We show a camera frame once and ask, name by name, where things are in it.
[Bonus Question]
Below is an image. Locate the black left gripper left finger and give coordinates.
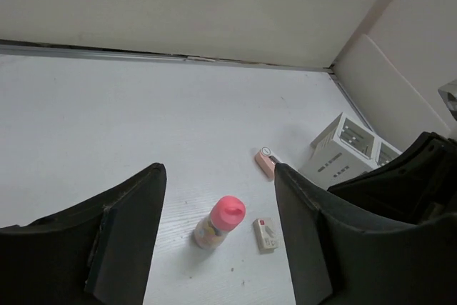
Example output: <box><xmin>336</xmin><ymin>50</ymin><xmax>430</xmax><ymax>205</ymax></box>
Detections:
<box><xmin>1</xmin><ymin>163</ymin><xmax>167</xmax><ymax>304</ymax></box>

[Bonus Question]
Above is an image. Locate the pink correction tape dispenser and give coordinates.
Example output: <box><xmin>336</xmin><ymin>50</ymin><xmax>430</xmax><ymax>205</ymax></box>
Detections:
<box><xmin>254</xmin><ymin>146</ymin><xmax>282</xmax><ymax>181</ymax></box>

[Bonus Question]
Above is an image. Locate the white eraser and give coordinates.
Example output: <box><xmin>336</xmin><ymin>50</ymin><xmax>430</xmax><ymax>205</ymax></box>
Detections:
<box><xmin>253</xmin><ymin>217</ymin><xmax>279</xmax><ymax>254</ymax></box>

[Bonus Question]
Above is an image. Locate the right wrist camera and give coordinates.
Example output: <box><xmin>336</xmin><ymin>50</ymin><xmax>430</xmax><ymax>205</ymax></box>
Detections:
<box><xmin>438</xmin><ymin>79</ymin><xmax>457</xmax><ymax>120</ymax></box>

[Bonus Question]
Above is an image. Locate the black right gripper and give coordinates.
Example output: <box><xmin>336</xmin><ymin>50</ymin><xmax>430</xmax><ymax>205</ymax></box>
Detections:
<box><xmin>328</xmin><ymin>132</ymin><xmax>456</xmax><ymax>224</ymax></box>

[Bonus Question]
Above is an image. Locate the white slotted desk organizer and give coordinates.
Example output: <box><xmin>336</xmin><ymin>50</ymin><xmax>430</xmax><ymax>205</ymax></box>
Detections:
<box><xmin>298</xmin><ymin>112</ymin><xmax>402</xmax><ymax>190</ymax></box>

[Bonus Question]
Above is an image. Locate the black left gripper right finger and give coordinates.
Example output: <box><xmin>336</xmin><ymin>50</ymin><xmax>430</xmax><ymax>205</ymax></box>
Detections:
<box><xmin>274</xmin><ymin>163</ymin><xmax>456</xmax><ymax>304</ymax></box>

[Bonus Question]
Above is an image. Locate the pink capped small bottle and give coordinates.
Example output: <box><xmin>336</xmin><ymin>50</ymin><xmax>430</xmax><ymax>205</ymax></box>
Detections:
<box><xmin>194</xmin><ymin>196</ymin><xmax>246</xmax><ymax>249</ymax></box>

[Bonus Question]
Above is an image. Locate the aluminium rail at back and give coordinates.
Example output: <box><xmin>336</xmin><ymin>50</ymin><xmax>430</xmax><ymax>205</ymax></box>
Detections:
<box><xmin>1</xmin><ymin>39</ymin><xmax>333</xmax><ymax>74</ymax></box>

